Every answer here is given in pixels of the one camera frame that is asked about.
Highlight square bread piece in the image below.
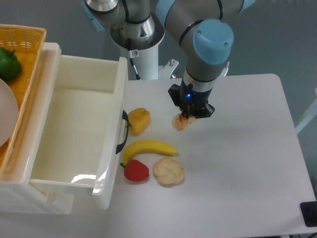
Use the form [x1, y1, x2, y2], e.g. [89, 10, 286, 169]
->
[172, 114, 197, 131]

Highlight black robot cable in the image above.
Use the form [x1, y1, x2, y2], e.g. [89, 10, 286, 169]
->
[127, 38, 142, 80]

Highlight yellow bell pepper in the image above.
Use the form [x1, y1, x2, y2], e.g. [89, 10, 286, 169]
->
[128, 108, 151, 135]

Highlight red bell pepper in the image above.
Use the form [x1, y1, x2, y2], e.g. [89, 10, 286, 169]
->
[120, 159, 149, 182]

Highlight white table frame bracket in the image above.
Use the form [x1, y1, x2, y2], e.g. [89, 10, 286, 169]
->
[158, 59, 179, 79]

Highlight round flower-shaped bread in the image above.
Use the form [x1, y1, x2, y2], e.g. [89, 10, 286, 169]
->
[153, 157, 184, 185]

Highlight yellow banana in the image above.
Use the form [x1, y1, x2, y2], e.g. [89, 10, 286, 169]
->
[122, 139, 179, 165]

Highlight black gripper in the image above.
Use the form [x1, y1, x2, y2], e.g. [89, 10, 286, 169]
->
[168, 83, 215, 119]

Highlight black drawer handle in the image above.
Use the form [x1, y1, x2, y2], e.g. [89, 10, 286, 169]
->
[116, 110, 132, 154]

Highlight open upper white drawer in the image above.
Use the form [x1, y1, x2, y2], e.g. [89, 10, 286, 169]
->
[29, 55, 129, 211]

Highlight green bell pepper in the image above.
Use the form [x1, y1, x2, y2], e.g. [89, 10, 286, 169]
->
[0, 47, 22, 82]

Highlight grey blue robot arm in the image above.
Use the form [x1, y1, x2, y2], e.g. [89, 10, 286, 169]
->
[81, 0, 253, 119]

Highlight black device at table edge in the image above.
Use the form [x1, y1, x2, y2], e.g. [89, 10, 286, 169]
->
[300, 201, 317, 227]

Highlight white drawer cabinet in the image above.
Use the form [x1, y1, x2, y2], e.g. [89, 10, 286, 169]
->
[0, 43, 74, 215]

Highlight white round plate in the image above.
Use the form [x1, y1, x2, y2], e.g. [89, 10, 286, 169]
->
[0, 79, 19, 146]

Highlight yellow woven basket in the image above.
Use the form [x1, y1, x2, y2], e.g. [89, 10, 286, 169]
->
[0, 24, 47, 174]

